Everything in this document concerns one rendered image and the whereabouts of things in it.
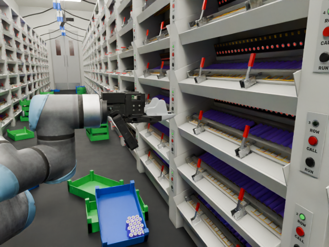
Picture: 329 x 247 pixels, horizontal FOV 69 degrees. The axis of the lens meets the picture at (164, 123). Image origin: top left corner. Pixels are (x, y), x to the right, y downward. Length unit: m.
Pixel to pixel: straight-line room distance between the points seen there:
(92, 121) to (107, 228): 0.72
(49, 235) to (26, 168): 0.82
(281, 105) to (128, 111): 0.37
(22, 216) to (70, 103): 0.45
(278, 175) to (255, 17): 0.38
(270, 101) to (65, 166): 0.52
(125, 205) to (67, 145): 0.73
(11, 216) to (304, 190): 0.81
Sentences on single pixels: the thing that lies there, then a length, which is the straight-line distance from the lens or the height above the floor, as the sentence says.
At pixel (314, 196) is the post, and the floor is 0.53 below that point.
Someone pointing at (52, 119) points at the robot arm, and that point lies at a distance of 0.63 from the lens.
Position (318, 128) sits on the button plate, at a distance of 0.53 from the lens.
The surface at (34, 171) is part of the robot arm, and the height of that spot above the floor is 0.56.
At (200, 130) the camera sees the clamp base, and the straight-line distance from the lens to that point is 0.94.
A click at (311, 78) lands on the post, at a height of 0.75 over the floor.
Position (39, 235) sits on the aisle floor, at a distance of 1.40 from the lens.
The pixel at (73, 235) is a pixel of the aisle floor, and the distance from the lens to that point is 1.34.
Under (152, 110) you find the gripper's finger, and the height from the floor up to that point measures 0.66.
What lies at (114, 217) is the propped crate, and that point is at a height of 0.07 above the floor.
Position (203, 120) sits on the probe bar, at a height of 0.57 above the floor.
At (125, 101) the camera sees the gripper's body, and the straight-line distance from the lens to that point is 0.66.
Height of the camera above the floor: 0.77
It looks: 13 degrees down
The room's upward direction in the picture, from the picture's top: straight up
